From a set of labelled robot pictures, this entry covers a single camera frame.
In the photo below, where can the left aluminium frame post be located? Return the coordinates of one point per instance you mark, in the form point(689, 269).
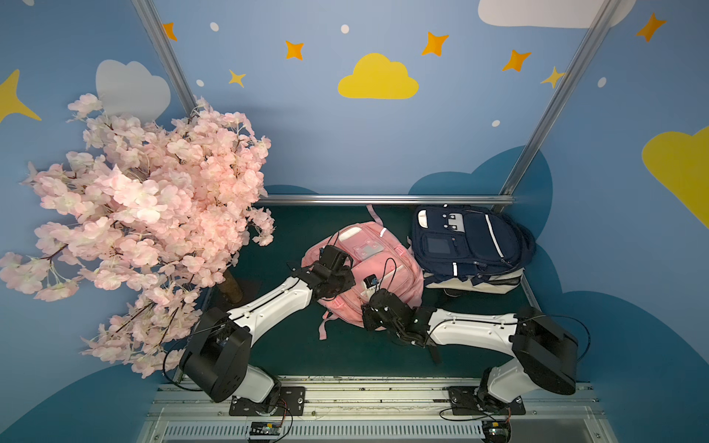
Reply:
point(152, 23)

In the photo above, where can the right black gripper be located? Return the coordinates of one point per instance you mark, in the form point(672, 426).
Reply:
point(377, 309)

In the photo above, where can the aluminium frame post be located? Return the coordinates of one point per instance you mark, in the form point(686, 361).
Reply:
point(152, 23)
point(593, 39)

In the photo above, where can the left green circuit board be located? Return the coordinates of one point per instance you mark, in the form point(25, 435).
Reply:
point(264, 430)

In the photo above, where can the right side floor rail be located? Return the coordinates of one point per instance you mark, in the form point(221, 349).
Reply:
point(529, 293)

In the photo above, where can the pink backpack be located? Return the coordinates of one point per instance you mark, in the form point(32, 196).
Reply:
point(374, 250)

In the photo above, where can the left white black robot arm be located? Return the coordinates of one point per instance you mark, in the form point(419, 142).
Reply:
point(218, 353)

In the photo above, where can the navy blue backpack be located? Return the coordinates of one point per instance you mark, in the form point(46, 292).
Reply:
point(465, 249)

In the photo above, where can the pink cherry blossom tree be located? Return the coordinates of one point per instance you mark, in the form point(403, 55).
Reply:
point(161, 211)

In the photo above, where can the rear horizontal aluminium bar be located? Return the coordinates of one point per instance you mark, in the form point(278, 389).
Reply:
point(357, 200)

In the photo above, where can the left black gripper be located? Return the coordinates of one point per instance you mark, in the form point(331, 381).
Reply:
point(341, 275)

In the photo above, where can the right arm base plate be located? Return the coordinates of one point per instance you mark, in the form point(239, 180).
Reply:
point(464, 401)

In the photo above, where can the right green circuit board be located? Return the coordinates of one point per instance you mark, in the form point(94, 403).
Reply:
point(496, 431)

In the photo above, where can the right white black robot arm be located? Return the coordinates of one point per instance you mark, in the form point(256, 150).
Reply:
point(543, 354)

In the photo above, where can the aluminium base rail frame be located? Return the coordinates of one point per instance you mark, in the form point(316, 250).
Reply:
point(376, 409)

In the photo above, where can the green circuit board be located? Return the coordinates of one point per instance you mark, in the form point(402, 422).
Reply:
point(264, 430)
point(496, 431)

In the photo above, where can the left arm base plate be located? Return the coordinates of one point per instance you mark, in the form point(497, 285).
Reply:
point(289, 400)

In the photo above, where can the right aluminium frame post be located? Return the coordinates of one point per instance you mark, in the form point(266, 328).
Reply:
point(593, 39)

